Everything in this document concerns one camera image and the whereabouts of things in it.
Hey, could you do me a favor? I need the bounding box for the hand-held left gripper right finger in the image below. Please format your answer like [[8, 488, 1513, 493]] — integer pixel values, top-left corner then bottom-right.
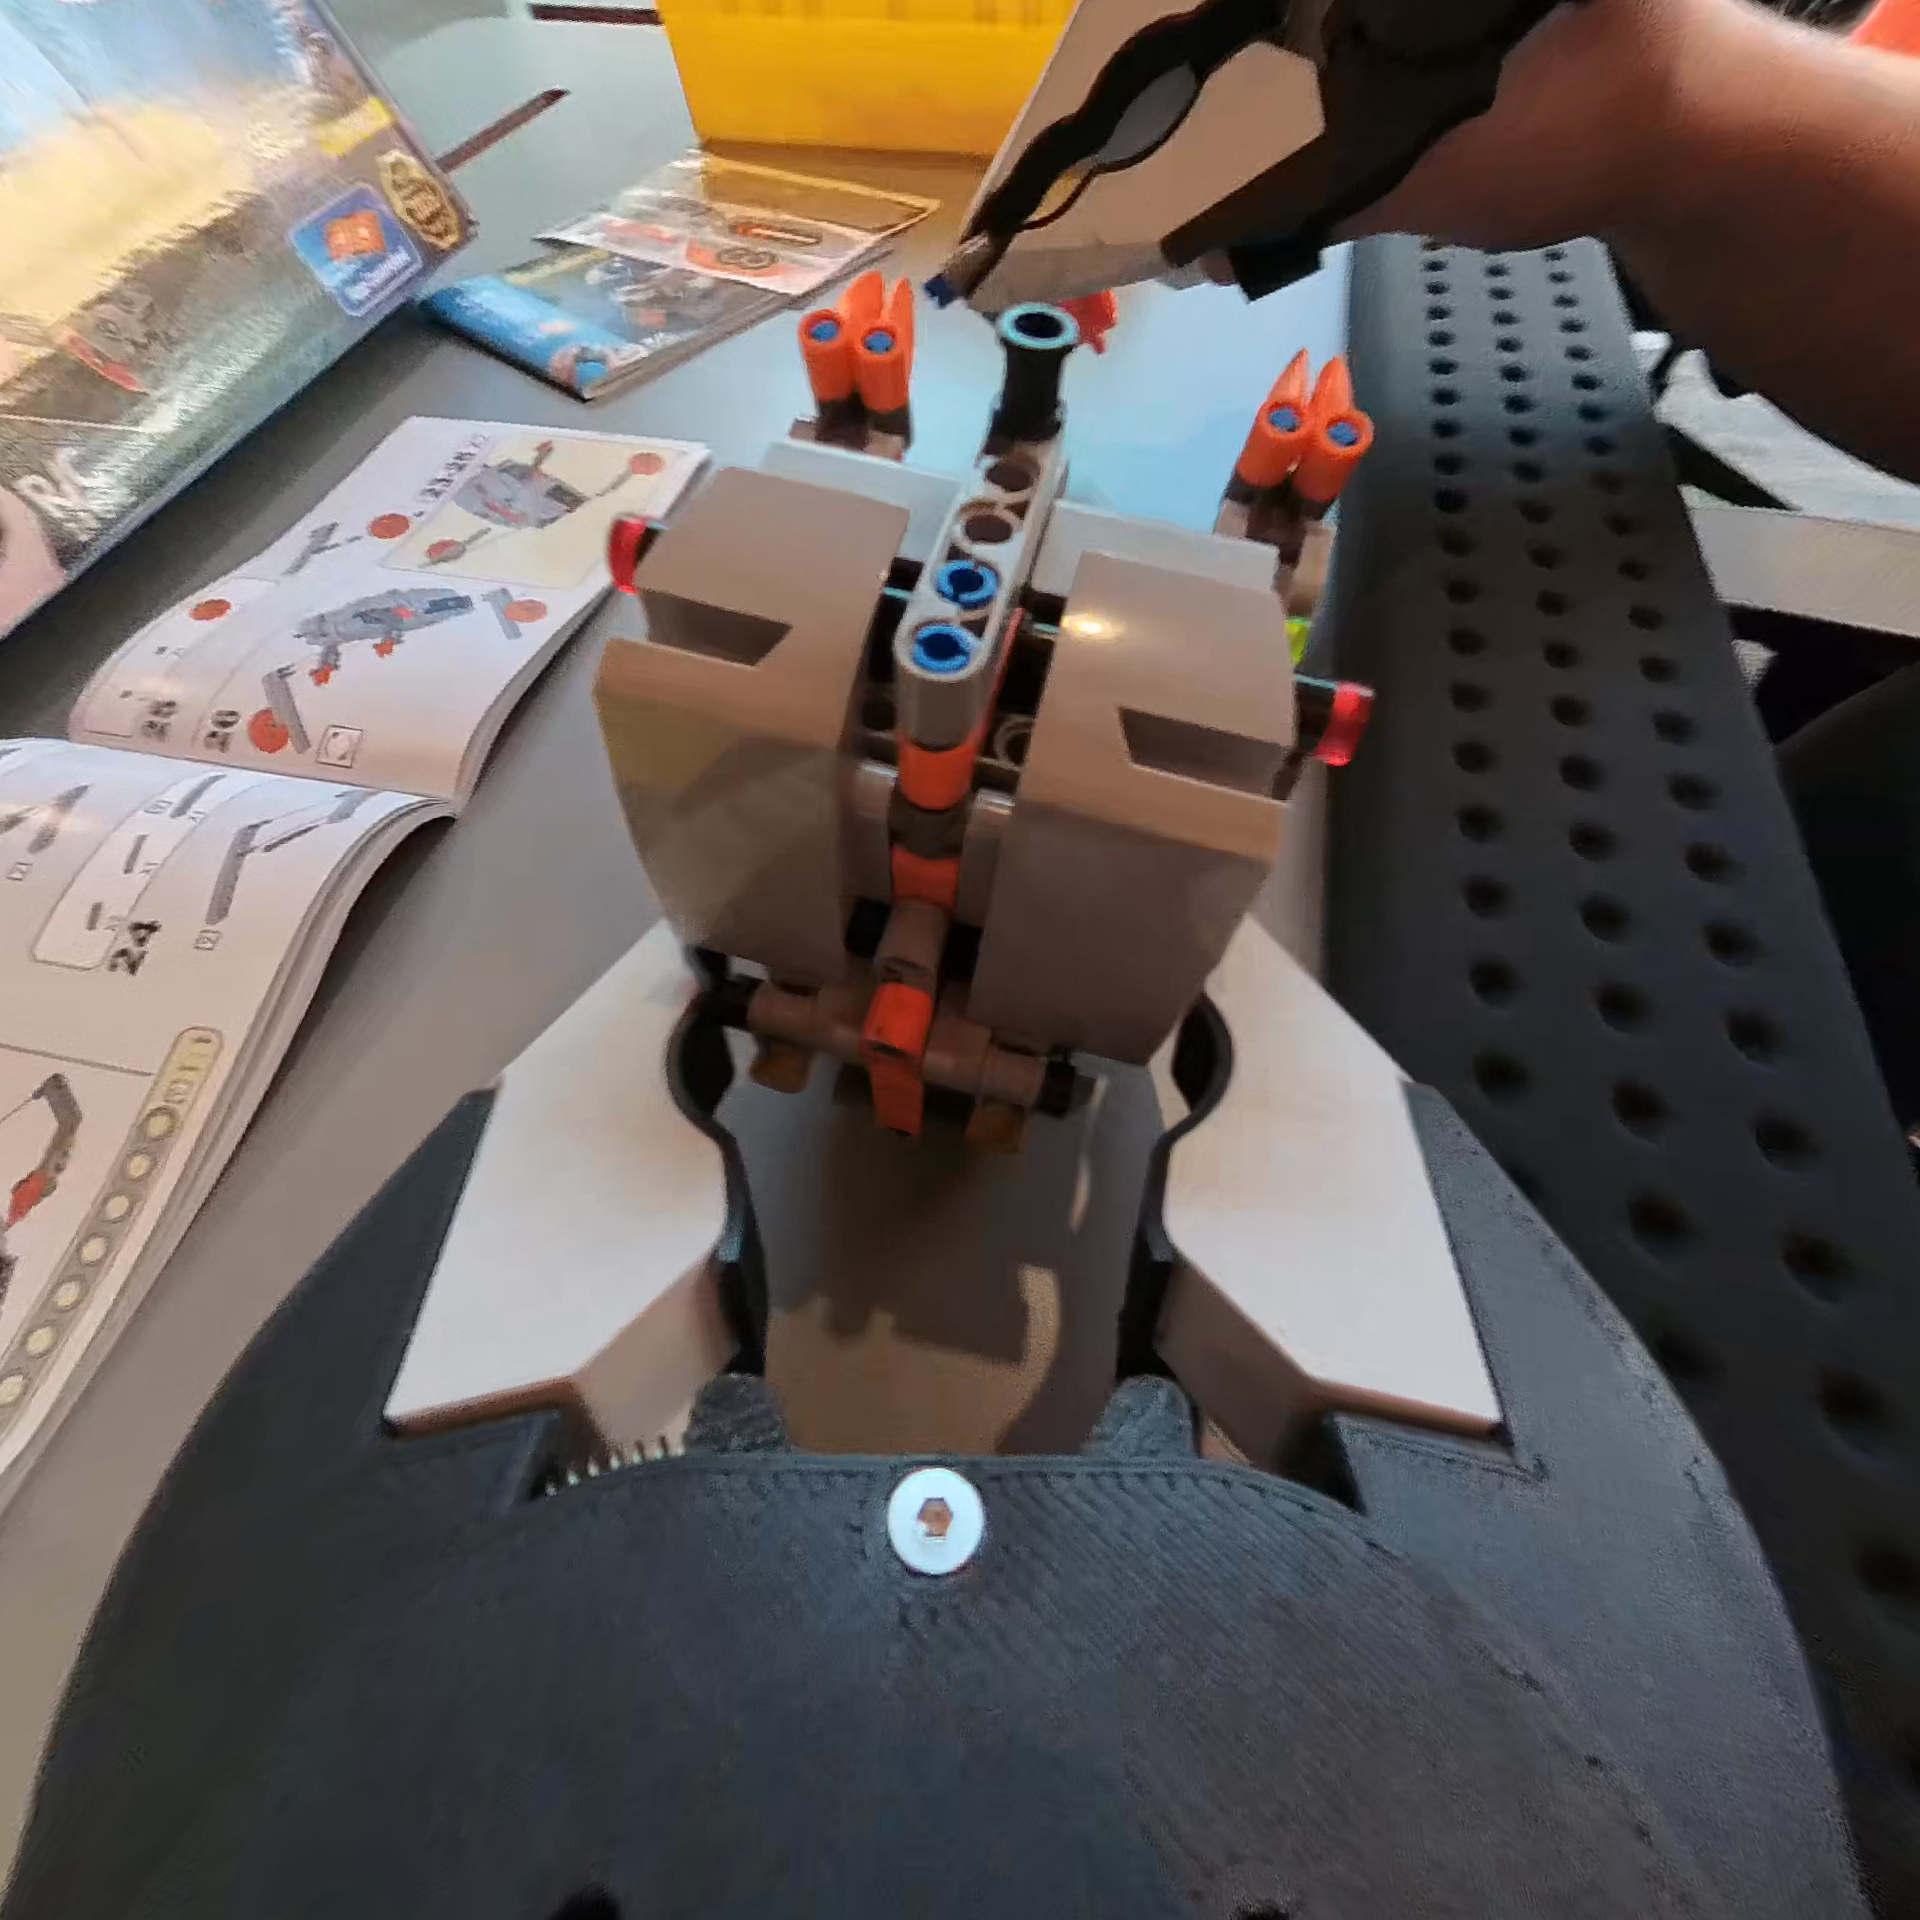
[[1143, 921, 1509, 1470]]

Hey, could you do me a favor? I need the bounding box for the yellow plastic bin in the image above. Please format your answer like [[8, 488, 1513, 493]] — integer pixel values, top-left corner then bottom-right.
[[656, 0, 1081, 154]]

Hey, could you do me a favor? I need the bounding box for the person's right hand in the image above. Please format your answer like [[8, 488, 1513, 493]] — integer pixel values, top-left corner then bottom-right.
[[1351, 0, 1772, 248]]

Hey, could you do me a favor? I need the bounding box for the small blue booklet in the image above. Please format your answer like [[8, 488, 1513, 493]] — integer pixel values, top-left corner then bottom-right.
[[423, 247, 705, 405]]

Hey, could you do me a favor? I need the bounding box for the sticker sheet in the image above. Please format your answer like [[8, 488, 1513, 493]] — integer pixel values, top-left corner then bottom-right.
[[537, 145, 943, 298]]

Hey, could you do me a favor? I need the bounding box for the printed toy cardboard box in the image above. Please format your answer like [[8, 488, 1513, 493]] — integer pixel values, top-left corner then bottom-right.
[[0, 0, 482, 633]]

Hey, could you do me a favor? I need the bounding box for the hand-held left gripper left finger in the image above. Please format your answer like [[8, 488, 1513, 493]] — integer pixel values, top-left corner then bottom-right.
[[382, 921, 775, 1449]]

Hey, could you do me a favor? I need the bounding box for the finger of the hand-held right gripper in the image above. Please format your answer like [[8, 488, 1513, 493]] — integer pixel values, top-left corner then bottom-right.
[[958, 0, 1220, 253], [989, 30, 1336, 308]]

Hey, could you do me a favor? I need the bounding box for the person's right forearm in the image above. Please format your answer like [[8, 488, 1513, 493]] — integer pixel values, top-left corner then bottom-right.
[[1610, 0, 1920, 485]]

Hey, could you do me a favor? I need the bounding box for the black perforated panel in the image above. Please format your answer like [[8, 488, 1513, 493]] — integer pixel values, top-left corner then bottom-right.
[[1318, 230, 1920, 1863]]

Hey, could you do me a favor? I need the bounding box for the open instruction booklet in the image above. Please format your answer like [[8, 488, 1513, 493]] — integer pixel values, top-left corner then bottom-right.
[[0, 415, 711, 1518]]

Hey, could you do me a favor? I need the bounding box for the grey toy brick robot model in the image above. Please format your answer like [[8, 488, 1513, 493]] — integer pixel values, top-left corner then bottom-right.
[[592, 270, 1377, 1142]]

